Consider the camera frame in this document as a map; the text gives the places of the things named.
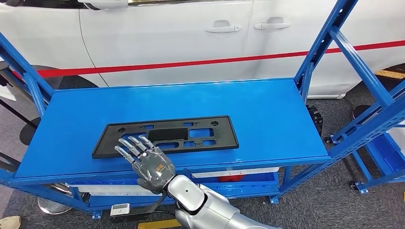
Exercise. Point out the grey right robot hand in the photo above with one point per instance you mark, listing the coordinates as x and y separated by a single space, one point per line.
155 169

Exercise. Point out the black plastic plate bracket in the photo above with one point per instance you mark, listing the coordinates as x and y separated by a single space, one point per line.
227 139

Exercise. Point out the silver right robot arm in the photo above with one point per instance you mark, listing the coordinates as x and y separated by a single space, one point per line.
215 208

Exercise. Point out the blue metal shelf rack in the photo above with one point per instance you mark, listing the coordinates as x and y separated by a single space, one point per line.
253 110

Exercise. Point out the black plastic car part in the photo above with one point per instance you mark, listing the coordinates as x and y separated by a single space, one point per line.
314 118

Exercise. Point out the yellow floor tape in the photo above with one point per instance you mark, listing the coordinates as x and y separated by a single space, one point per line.
158 224

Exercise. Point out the red item in bin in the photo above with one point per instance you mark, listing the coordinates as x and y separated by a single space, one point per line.
231 178

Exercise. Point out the blue plastic bin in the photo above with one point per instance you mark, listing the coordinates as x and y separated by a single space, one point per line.
253 186
383 153

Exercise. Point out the stanchion with chrome base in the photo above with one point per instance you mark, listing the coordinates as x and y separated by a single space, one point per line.
52 208

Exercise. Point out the black barrier stanchion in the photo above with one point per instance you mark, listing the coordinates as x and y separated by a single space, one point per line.
28 136

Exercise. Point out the white car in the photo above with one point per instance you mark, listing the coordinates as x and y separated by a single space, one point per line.
158 38

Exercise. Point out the person's shoe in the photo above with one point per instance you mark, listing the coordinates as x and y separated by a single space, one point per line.
9 222

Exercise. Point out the white car side mirror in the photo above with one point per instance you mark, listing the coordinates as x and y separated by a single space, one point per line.
104 3

